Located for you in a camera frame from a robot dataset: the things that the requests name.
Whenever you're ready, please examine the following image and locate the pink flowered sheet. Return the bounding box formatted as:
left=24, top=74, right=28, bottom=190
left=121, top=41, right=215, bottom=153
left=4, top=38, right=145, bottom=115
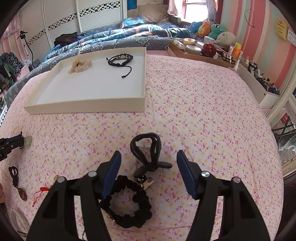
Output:
left=0, top=54, right=285, bottom=241

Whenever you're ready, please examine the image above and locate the white framed mirror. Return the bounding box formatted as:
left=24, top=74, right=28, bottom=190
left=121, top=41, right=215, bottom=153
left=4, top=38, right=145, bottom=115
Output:
left=266, top=93, right=296, bottom=176

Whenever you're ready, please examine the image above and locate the black tripod stand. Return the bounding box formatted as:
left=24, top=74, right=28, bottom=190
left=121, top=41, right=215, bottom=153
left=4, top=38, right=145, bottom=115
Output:
left=17, top=30, right=35, bottom=70

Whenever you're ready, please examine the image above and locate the beige watch strap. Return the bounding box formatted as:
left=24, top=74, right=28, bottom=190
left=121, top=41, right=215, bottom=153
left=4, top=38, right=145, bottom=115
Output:
left=10, top=207, right=27, bottom=234

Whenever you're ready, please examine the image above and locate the white sliding wardrobe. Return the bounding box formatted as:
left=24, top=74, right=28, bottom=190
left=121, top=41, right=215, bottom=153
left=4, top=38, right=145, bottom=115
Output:
left=0, top=0, right=130, bottom=61

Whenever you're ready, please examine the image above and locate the red string bead bracelet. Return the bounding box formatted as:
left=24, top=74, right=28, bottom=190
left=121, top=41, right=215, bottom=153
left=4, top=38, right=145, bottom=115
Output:
left=32, top=176, right=59, bottom=207

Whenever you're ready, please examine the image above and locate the black wire wall hook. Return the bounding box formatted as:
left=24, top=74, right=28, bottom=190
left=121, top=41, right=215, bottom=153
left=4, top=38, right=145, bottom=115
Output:
left=245, top=9, right=257, bottom=28

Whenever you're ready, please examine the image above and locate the blue plush toy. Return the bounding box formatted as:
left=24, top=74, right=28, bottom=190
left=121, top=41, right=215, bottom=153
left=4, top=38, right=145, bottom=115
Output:
left=190, top=21, right=204, bottom=33

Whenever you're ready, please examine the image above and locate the beige pillow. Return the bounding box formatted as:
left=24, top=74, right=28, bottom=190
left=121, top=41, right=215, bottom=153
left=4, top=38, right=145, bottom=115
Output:
left=136, top=4, right=170, bottom=24

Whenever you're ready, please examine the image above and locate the brown pendant dark cord necklace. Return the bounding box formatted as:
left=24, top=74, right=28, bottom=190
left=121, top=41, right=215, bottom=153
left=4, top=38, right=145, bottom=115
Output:
left=9, top=166, right=28, bottom=201

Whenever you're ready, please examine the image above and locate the shallow cardboard box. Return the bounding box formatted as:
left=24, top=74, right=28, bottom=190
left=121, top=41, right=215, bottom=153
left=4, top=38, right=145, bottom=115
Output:
left=167, top=40, right=236, bottom=68

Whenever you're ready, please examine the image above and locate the black clothing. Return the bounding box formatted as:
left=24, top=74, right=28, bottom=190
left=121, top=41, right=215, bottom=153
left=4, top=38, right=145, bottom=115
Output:
left=54, top=32, right=79, bottom=47

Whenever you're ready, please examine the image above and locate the yellow wall packet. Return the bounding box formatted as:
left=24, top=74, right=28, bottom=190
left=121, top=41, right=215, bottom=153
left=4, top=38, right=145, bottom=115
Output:
left=276, top=18, right=288, bottom=42

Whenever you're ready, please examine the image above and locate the red apple ornament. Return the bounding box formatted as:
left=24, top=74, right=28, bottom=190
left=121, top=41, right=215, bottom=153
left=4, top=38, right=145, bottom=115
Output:
left=202, top=43, right=216, bottom=57

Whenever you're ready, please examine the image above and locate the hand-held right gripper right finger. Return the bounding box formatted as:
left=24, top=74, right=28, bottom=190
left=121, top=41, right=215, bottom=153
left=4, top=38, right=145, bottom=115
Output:
left=176, top=149, right=271, bottom=241

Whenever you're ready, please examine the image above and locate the black hair claw clip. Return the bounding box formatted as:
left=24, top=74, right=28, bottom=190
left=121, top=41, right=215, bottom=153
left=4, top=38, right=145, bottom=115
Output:
left=130, top=133, right=173, bottom=178

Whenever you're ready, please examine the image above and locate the cream fabric scrunchie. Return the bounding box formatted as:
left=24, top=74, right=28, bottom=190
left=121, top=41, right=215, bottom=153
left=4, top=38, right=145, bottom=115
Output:
left=68, top=58, right=92, bottom=75

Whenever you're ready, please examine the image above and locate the white shallow tray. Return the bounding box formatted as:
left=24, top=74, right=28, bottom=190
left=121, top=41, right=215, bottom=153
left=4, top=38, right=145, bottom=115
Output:
left=24, top=47, right=147, bottom=115

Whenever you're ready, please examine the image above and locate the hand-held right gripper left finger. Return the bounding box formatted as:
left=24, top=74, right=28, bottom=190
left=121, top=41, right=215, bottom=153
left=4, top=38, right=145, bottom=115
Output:
left=26, top=150, right=122, bottom=241

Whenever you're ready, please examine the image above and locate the orange bottle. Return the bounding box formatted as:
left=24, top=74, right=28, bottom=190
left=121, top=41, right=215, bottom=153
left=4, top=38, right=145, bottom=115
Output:
left=232, top=43, right=242, bottom=59

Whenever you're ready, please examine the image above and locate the white desk organiser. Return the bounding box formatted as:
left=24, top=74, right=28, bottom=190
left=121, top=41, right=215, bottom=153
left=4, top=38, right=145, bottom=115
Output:
left=237, top=56, right=281, bottom=108

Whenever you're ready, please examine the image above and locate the black scrunchie with round charm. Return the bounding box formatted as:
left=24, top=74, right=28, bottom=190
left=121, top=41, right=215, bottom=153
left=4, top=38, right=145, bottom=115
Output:
left=99, top=175, right=152, bottom=229

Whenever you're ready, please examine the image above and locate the grey-white round plush toy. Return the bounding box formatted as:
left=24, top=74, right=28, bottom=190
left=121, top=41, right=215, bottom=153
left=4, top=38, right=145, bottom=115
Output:
left=216, top=31, right=237, bottom=47

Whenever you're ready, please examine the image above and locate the orange plush toy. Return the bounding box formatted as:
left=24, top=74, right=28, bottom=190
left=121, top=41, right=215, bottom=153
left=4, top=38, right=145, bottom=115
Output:
left=196, top=21, right=211, bottom=38

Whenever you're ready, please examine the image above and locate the green plush toy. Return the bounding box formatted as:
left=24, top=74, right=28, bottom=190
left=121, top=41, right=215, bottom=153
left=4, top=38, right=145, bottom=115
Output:
left=208, top=24, right=226, bottom=40

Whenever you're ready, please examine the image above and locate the blue patterned quilt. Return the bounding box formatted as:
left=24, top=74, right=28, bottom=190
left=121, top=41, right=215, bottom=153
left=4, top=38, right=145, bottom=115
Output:
left=6, top=22, right=192, bottom=109

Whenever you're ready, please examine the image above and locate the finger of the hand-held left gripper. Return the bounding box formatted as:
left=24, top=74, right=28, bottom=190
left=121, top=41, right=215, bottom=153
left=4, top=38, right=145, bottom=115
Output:
left=0, top=146, right=12, bottom=162
left=0, top=132, right=25, bottom=150

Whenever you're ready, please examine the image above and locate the pile of dark clothes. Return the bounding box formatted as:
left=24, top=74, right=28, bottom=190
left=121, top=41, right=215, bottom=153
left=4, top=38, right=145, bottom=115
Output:
left=0, top=52, right=23, bottom=93

